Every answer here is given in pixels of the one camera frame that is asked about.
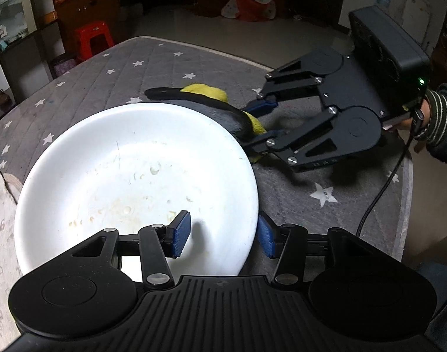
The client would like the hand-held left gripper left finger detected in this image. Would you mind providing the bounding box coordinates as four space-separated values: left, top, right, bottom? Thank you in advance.
62 211 192 290

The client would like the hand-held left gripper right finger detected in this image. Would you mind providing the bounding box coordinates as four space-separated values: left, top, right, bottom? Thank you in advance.
257 212 400 286

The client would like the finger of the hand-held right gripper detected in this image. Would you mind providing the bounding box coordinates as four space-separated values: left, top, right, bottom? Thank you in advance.
245 53 321 115
245 107 350 173

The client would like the yellow dish brush black handle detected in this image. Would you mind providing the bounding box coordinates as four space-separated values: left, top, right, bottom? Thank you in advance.
145 84 279 164

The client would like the white bowl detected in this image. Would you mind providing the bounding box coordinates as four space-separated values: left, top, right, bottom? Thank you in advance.
14 103 261 277

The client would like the person's right forearm striped sleeve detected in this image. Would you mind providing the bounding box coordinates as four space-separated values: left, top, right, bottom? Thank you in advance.
414 82 447 164

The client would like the person's right hand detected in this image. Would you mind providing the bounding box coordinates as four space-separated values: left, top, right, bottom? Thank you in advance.
385 100 432 131

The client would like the orange and white bag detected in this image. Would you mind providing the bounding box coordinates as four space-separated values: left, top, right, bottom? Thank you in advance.
221 0 278 21

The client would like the grey star quilted mat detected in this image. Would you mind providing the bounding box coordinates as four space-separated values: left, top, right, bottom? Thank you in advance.
0 37 414 265

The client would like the dark blue cloth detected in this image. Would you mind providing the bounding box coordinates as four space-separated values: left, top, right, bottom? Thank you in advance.
407 260 447 352

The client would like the beige printed cloth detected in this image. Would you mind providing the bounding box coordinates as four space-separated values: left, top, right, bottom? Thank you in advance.
0 165 23 352

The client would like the red plastic stool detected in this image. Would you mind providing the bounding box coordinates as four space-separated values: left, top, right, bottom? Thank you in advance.
75 22 116 62

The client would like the wooden cabinet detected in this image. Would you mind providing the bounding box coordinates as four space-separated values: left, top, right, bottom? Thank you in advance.
50 0 126 56

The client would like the glass door cabinet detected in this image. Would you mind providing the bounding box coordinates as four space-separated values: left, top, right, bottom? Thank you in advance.
0 0 60 54

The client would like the black cable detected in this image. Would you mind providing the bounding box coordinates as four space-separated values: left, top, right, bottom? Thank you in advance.
356 108 427 236

